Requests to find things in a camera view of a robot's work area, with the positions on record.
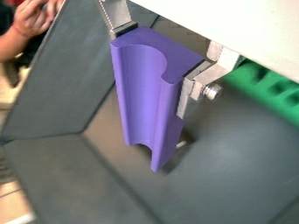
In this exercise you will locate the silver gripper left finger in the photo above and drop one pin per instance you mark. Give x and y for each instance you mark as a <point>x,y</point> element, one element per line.
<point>115,13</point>

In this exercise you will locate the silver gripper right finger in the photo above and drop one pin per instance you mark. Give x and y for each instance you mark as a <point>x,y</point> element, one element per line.
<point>200,82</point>

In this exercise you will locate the purple arch block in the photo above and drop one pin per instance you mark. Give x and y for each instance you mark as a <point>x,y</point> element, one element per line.
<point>150,64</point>

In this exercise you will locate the person's bare forearm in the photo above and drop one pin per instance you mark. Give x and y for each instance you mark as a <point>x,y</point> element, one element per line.
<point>13,43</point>

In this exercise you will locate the green foam shape board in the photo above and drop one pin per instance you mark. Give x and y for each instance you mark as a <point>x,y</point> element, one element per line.
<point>268,87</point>

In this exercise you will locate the person's bare hand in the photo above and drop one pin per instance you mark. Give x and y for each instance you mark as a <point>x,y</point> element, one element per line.
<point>34,16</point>

